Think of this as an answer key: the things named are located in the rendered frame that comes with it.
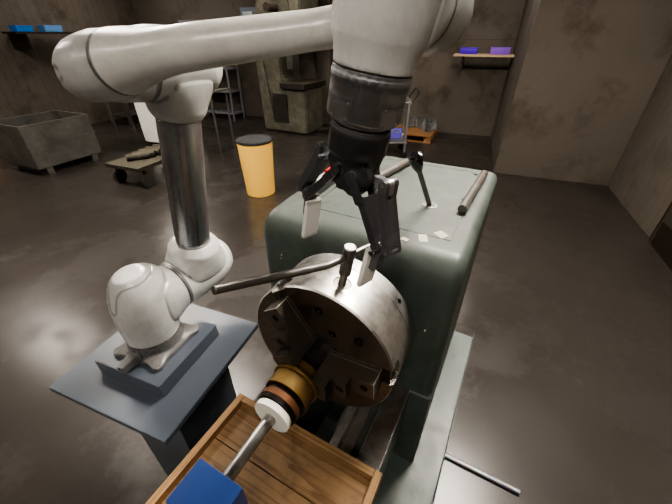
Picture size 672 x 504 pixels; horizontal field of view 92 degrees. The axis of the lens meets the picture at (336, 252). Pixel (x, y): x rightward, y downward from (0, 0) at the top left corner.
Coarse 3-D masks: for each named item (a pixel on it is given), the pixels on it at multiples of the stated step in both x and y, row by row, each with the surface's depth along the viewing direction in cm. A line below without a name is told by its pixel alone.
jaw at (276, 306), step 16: (272, 304) 62; (288, 304) 61; (272, 320) 61; (288, 320) 60; (304, 320) 62; (272, 336) 60; (288, 336) 59; (304, 336) 61; (288, 352) 58; (304, 352) 60
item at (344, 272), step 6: (348, 246) 54; (354, 246) 54; (348, 252) 53; (354, 252) 54; (348, 258) 54; (354, 258) 55; (342, 264) 55; (348, 264) 55; (342, 270) 56; (348, 270) 56; (342, 276) 57; (348, 276) 57; (342, 282) 58
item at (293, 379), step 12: (276, 372) 58; (288, 372) 57; (300, 372) 56; (312, 372) 59; (276, 384) 56; (288, 384) 55; (300, 384) 55; (312, 384) 56; (264, 396) 54; (276, 396) 53; (288, 396) 54; (300, 396) 55; (312, 396) 57; (288, 408) 53; (300, 408) 55
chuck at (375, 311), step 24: (312, 264) 65; (288, 288) 60; (312, 288) 58; (336, 288) 58; (360, 288) 59; (312, 312) 60; (336, 312) 57; (360, 312) 56; (384, 312) 59; (264, 336) 73; (336, 336) 60; (360, 336) 57; (384, 336) 57; (408, 336) 64; (384, 360) 57; (384, 384) 61
